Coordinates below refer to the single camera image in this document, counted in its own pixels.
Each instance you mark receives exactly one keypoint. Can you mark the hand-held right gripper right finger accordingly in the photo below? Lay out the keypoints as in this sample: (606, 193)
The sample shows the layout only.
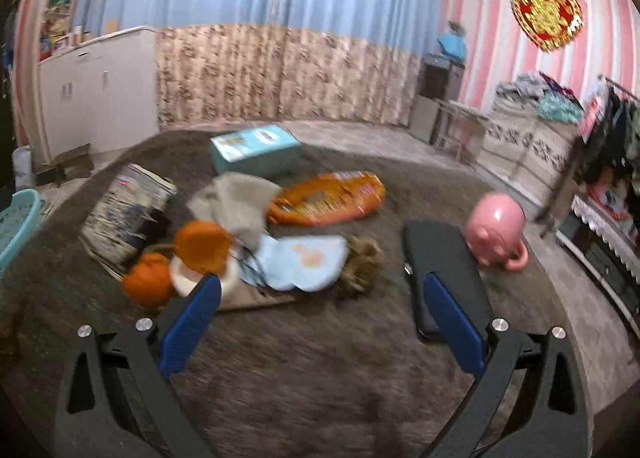
(455, 323)

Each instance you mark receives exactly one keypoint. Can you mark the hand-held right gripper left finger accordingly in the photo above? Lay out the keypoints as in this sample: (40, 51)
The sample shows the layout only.
(192, 323)

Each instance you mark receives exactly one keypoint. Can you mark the white bowl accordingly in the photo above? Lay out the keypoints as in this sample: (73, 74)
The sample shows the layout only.
(181, 279)

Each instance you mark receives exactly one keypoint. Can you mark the small orange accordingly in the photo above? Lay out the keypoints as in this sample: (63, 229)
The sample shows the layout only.
(147, 283)
(200, 245)

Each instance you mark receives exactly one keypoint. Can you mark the brown wrapper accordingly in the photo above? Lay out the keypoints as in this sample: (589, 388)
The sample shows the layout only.
(360, 263)

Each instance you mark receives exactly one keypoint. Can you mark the light blue printed packet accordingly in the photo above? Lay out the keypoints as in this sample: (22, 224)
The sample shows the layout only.
(300, 263)

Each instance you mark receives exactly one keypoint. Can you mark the printed bag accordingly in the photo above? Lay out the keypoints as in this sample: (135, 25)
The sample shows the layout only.
(120, 213)

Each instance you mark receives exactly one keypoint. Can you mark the teal plastic basket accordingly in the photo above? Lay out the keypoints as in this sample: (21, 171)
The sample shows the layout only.
(17, 223)

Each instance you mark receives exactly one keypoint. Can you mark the black case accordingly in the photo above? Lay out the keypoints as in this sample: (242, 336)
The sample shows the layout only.
(440, 253)

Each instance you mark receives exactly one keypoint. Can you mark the small brown box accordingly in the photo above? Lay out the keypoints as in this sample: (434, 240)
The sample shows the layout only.
(260, 299)

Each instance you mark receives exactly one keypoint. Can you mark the pink pig mug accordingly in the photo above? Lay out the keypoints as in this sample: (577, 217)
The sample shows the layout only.
(492, 223)

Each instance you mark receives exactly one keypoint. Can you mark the grey folded cloth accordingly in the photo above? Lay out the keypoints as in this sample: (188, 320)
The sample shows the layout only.
(235, 203)

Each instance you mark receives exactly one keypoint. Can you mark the grey blanket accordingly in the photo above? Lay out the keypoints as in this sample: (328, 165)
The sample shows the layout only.
(310, 378)

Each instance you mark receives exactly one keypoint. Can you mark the lace covered low cabinet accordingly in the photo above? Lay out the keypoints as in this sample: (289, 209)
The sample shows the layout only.
(605, 248)

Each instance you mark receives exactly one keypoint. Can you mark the orange snack bag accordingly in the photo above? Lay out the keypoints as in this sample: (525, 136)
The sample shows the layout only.
(325, 198)

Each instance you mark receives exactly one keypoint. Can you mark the teal cardboard box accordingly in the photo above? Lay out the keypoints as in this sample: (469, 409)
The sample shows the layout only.
(250, 151)

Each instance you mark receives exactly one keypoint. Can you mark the patterned covered cabinet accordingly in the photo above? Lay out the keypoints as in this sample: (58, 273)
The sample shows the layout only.
(520, 138)

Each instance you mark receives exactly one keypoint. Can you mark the small wooden stool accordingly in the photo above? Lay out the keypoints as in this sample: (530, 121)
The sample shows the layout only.
(75, 156)

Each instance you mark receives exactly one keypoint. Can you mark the folding stool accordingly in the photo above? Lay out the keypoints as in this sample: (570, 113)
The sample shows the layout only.
(460, 113)

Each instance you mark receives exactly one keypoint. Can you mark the white sack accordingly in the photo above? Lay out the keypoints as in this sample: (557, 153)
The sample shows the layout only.
(24, 168)

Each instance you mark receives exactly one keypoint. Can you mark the clothes rack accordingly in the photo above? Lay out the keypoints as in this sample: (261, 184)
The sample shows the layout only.
(610, 148)

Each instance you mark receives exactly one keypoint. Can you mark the dark water dispenser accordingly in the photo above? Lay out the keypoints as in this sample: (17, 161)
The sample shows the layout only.
(437, 83)

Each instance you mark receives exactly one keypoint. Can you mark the pile of clothes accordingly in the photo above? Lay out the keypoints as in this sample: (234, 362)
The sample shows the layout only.
(550, 98)

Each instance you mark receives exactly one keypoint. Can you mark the white cabinet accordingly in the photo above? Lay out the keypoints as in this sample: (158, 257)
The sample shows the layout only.
(100, 88)

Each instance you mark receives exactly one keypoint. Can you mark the dark door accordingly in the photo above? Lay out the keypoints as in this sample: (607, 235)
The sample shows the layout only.
(6, 128)

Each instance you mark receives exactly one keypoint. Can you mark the blue cloth bundle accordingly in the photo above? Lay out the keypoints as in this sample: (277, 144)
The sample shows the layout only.
(452, 43)

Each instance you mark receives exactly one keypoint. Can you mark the blue floral curtain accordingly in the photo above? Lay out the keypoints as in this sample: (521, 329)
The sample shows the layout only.
(250, 13)

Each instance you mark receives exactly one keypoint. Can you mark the boxes on cabinet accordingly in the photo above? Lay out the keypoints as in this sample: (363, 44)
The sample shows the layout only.
(57, 36)

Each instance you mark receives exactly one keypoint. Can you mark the red heart wall decoration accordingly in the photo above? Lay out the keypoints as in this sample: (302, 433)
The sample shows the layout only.
(547, 16)

